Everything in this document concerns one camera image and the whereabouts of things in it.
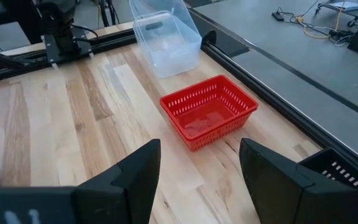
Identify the yellow floor cable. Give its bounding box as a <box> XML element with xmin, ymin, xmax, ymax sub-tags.
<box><xmin>295</xmin><ymin>0</ymin><xmax>346</xmax><ymax>40</ymax></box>

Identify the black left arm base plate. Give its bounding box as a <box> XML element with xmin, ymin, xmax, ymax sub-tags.
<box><xmin>44</xmin><ymin>27</ymin><xmax>93</xmax><ymax>65</ymax></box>

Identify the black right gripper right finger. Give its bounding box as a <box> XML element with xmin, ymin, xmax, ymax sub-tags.
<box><xmin>239</xmin><ymin>138</ymin><xmax>326</xmax><ymax>224</ymax></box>

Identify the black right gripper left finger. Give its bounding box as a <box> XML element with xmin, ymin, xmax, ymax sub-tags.
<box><xmin>72</xmin><ymin>139</ymin><xmax>162</xmax><ymax>224</ymax></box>

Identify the black slotted plastic basket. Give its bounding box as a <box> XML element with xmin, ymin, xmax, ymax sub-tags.
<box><xmin>298</xmin><ymin>147</ymin><xmax>358</xmax><ymax>190</ymax></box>

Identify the red slotted plastic basket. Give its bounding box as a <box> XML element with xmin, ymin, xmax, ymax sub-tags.
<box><xmin>178</xmin><ymin>108</ymin><xmax>258</xmax><ymax>152</ymax></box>
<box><xmin>160</xmin><ymin>77</ymin><xmax>259</xmax><ymax>149</ymax></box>
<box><xmin>159</xmin><ymin>74</ymin><xmax>259</xmax><ymax>147</ymax></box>

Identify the grey wheeled cart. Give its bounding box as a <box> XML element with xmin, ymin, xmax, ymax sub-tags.
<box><xmin>314</xmin><ymin>0</ymin><xmax>358</xmax><ymax>27</ymax></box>

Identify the clear plastic storage bin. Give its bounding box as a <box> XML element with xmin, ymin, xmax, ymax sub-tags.
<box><xmin>128</xmin><ymin>0</ymin><xmax>202</xmax><ymax>41</ymax></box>
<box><xmin>132</xmin><ymin>11</ymin><xmax>203</xmax><ymax>78</ymax></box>

